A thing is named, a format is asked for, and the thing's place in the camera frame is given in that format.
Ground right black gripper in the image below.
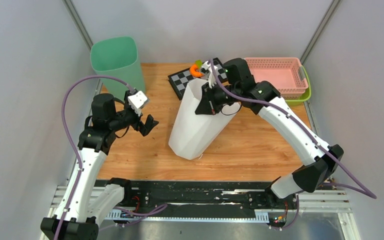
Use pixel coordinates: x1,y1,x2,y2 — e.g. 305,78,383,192
195,80,241,116

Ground large white container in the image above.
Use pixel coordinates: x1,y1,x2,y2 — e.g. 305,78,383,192
168,78,241,160

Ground green plastic bin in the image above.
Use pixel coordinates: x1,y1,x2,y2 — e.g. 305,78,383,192
90,36,146,93

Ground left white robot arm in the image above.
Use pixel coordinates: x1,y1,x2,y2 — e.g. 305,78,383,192
40,90,158,240

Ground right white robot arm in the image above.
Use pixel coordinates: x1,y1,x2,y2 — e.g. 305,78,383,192
195,58,344,209

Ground black white checkerboard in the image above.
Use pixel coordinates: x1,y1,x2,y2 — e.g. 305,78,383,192
167,57,228,101

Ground green block toy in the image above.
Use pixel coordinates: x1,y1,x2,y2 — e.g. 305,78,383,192
194,59,203,68

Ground pink perforated basket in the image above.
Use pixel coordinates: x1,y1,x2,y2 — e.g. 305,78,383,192
245,57,309,100

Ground green plastic tray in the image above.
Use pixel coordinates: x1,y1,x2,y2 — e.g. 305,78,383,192
285,66,312,107

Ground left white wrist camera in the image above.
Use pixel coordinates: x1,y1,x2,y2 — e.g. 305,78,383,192
127,90,150,117

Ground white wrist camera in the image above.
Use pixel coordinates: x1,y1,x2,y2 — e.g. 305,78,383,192
199,61,212,80
127,90,150,117

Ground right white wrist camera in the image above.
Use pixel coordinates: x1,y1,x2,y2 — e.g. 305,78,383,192
199,61,212,80

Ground orange ring toy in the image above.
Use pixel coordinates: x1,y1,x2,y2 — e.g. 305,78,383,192
189,64,204,78

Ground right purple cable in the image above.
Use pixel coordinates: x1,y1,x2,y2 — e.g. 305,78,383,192
209,58,378,231

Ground purple cable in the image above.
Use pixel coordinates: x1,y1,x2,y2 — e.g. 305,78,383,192
52,74,168,240
209,58,378,231

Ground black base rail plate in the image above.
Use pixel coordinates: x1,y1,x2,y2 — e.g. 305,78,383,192
116,180,299,223

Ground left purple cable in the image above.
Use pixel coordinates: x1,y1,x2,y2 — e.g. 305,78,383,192
52,74,168,240

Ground aluminium frame rails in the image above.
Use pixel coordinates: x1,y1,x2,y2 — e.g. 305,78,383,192
39,185,360,240

